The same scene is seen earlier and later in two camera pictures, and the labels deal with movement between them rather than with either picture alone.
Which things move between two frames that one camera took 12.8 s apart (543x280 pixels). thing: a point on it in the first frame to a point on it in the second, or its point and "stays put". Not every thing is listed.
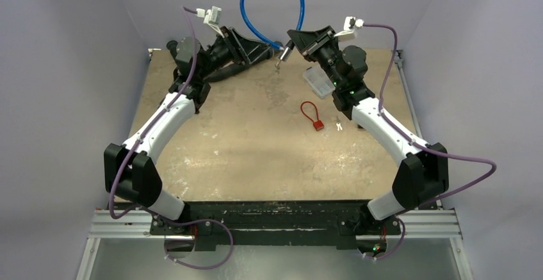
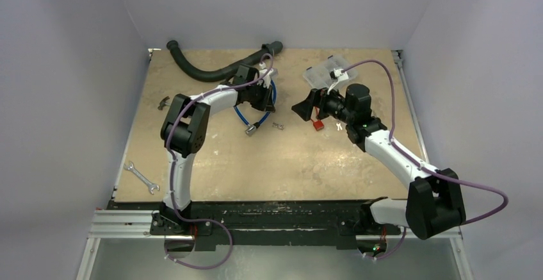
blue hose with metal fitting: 277,45 to 252,128
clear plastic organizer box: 320,82 stays put
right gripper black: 320,40 to 318,103
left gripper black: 241,49 to 266,104
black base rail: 275,223 stays put
